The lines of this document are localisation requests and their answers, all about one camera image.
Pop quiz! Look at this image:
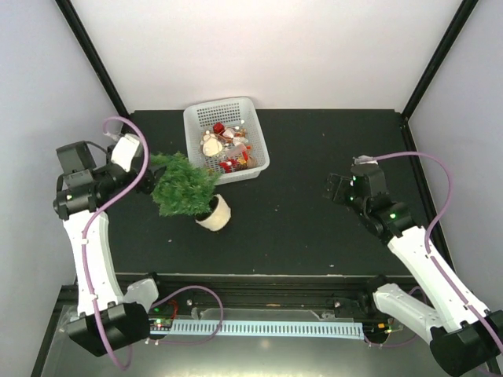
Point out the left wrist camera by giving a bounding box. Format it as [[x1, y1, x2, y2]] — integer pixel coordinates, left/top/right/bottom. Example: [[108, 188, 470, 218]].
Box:
[[110, 134, 143, 173]]

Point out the small circuit board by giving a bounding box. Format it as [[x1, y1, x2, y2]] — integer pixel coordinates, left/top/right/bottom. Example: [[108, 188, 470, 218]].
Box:
[[149, 318, 173, 331]]

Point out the red gift box ornament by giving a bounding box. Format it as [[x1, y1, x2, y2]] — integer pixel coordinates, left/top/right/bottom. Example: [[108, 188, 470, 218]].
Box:
[[213, 123, 226, 134]]

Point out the light blue slotted cable duct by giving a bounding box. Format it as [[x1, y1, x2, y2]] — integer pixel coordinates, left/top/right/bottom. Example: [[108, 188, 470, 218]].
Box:
[[150, 319, 365, 340]]

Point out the white perforated plastic basket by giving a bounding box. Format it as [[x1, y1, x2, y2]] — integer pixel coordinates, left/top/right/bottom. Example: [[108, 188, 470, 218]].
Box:
[[183, 97, 270, 185]]

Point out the right black frame post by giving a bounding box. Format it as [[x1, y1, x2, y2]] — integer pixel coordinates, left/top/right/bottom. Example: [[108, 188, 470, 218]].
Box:
[[400, 0, 480, 119]]

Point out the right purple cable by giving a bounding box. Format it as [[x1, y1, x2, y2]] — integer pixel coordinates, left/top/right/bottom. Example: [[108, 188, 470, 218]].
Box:
[[353, 151, 503, 377]]

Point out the small green christmas tree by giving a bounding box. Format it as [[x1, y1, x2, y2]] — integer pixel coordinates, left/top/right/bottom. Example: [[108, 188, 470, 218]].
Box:
[[150, 152, 231, 232]]

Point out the black frame post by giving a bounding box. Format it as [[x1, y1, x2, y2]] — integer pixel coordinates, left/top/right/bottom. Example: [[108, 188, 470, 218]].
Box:
[[55, 0, 130, 118], [400, 0, 480, 119]]

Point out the purple cable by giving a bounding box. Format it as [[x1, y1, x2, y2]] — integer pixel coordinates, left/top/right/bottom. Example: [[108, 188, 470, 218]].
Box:
[[84, 115, 151, 371], [353, 151, 503, 377]]

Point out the wooden snowman ornament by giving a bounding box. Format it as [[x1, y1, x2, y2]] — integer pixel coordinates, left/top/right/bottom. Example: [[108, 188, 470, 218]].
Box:
[[201, 130, 223, 157]]

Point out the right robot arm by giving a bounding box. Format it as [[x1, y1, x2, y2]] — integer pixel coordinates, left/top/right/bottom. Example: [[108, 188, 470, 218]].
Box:
[[324, 162, 502, 376]]

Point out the left black frame post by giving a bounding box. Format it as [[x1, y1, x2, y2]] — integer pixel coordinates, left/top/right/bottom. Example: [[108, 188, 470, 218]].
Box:
[[55, 0, 130, 118]]

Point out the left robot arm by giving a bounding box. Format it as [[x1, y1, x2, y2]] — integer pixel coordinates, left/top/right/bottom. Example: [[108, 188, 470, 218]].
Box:
[[53, 134, 169, 357]]

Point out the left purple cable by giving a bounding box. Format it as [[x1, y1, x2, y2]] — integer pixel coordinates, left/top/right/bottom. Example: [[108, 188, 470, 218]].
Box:
[[84, 115, 151, 371]]

